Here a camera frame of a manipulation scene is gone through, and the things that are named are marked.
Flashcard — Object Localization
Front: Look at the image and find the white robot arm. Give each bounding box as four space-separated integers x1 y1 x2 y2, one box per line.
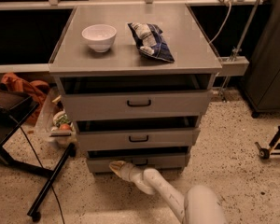
109 161 228 224

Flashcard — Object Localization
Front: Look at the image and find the blue white chip bag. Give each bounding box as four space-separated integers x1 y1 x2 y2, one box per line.
128 22 175 63

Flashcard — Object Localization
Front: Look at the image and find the grey drawer cabinet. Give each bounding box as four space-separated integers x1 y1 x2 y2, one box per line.
48 3 223 161

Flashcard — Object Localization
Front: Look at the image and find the white hanging cable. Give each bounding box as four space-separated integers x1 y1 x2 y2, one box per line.
208 2 233 46

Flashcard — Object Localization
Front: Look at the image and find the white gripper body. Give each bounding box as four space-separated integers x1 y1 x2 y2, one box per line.
119 162 142 183

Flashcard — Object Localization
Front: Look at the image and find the black side table stand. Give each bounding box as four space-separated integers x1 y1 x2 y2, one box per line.
0 89 76 223

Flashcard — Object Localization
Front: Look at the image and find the grey middle drawer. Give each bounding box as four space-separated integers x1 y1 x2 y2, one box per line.
77 116 200 150

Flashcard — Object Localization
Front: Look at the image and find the orange brown bag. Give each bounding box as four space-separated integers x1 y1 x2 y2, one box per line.
1 73 50 125

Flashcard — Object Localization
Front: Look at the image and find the black wheeled tripod stand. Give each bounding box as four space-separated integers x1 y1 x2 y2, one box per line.
255 126 280 160

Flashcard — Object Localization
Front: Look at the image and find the clear plastic bin with food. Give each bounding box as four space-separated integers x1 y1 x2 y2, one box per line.
35 87 77 148

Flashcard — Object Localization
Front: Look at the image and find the grey drawer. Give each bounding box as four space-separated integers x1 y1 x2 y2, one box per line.
61 75 211 121
87 147 190 173
77 116 200 150

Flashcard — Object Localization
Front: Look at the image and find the metal pole stand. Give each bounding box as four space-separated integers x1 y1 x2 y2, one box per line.
218 0 260 103

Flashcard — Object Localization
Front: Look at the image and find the grey bottom drawer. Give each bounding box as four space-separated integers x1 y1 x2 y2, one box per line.
87 147 190 173

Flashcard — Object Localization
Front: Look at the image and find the grey top drawer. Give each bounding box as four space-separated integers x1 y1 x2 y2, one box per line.
61 75 211 121

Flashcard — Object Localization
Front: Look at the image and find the dark grey cabinet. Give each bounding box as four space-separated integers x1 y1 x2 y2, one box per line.
240 0 280 118

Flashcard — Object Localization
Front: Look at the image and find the white ceramic bowl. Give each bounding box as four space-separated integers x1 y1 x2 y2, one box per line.
81 24 117 52

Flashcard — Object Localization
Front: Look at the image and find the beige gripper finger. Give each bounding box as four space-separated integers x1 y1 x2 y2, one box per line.
110 166 122 178
109 161 126 170

